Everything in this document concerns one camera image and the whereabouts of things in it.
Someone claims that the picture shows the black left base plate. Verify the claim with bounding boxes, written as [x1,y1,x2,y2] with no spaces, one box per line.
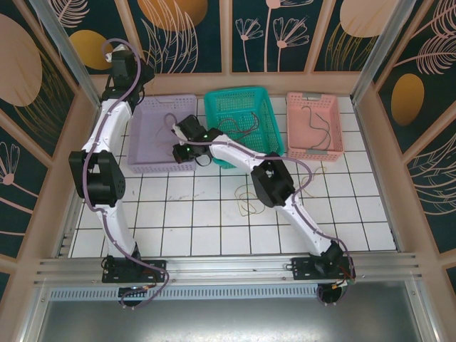
[102,258,167,284]

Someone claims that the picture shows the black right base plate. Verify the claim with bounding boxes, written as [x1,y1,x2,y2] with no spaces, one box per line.
[291,256,321,282]

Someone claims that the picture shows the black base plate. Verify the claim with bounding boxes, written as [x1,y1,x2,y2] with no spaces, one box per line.
[291,256,321,282]
[102,258,167,284]

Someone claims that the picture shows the pink plastic basket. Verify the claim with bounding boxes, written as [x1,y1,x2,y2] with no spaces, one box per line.
[286,91,346,163]

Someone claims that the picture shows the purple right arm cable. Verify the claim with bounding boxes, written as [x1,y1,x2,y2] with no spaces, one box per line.
[165,113,356,282]

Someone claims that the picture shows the teal plastic basket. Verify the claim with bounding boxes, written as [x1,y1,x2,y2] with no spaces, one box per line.
[203,86,285,168]

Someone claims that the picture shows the grey slotted cable duct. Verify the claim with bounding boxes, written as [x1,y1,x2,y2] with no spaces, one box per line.
[49,284,321,300]

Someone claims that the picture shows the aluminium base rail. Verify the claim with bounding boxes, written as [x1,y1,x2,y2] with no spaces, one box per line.
[35,252,420,286]

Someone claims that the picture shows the left base power wires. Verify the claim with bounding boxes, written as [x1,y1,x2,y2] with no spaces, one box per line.
[131,272,160,290]

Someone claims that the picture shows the grey metal sheet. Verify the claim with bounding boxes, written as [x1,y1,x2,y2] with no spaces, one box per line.
[21,298,439,342]

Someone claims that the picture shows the purple plastic basket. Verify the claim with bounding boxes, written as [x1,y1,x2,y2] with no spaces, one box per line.
[128,93,198,175]

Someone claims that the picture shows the red cable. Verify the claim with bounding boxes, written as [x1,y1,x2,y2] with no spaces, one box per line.
[217,118,254,138]

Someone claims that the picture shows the black cable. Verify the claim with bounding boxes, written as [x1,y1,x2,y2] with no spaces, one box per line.
[301,104,331,152]

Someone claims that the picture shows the aluminium frame post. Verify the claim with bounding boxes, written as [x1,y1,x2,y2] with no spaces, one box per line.
[350,0,418,104]
[28,0,110,110]

